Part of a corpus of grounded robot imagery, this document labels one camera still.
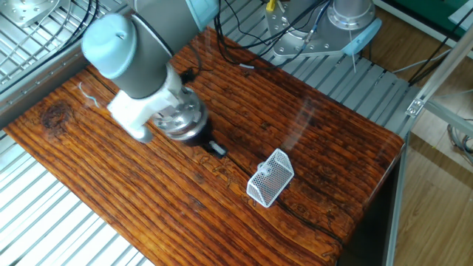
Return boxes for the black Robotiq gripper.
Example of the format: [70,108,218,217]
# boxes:
[180,117,229,160]

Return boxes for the small black-white soccer ball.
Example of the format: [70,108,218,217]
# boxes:
[257,162,273,178]

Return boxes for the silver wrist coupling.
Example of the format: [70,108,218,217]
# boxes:
[151,86,210,142]

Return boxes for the glossy wood-grain board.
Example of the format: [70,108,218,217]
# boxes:
[2,25,406,266]

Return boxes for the aluminium table leg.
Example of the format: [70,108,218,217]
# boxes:
[384,134,410,266]

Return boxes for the green desk mat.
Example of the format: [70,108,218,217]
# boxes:
[391,0,463,35]

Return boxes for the white wire mesh goal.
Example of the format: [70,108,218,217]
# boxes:
[245,148,296,208]

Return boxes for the black cable with white tag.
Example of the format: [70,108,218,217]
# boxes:
[214,21,307,72]

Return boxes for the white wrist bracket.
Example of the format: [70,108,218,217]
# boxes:
[106,62,186,144]

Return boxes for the black cable bundle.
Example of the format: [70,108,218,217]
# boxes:
[184,0,333,86]

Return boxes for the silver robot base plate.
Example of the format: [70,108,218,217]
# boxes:
[265,0,347,58]

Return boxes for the cable with silver connector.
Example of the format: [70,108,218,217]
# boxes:
[295,0,332,56]

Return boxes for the silver corner bracket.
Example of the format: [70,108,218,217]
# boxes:
[405,97,426,118]

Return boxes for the steel wire grid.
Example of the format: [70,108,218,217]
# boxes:
[0,14,97,86]

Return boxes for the grey floor cable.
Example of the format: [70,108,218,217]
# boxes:
[391,50,452,75]

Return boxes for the black floor cables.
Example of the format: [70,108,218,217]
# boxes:
[405,7,473,86]

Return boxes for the aluminium frame crossbar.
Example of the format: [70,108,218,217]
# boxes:
[423,100,473,138]

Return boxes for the silver bolted pedestal base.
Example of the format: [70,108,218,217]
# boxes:
[0,0,62,29]

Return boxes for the aluminium frame post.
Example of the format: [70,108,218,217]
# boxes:
[405,21,473,118]

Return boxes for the grey cable coil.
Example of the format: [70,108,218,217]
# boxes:
[446,117,473,166]

